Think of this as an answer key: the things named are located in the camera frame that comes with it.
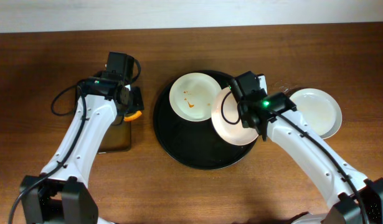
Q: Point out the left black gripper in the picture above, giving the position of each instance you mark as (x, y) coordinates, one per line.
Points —
(136, 99)

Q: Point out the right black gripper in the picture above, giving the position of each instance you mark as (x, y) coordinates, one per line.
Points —
(250, 116)

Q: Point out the orange sponge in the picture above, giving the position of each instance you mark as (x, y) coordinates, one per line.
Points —
(132, 116)

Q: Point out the white plate bottom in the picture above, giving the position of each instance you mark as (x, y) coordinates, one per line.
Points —
(234, 134)

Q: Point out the white plate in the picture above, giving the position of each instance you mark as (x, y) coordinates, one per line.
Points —
(192, 95)
(234, 134)

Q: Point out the white plate top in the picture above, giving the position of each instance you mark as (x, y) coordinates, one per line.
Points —
(192, 95)

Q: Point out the pale green plate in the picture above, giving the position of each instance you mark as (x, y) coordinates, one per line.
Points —
(320, 110)

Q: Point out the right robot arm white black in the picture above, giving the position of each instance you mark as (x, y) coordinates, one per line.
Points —
(350, 195)

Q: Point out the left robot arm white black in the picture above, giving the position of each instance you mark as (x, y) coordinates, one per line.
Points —
(59, 194)

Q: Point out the black rectangular tray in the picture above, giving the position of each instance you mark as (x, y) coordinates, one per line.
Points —
(118, 136)

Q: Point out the round black tray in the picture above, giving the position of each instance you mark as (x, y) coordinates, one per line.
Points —
(193, 144)

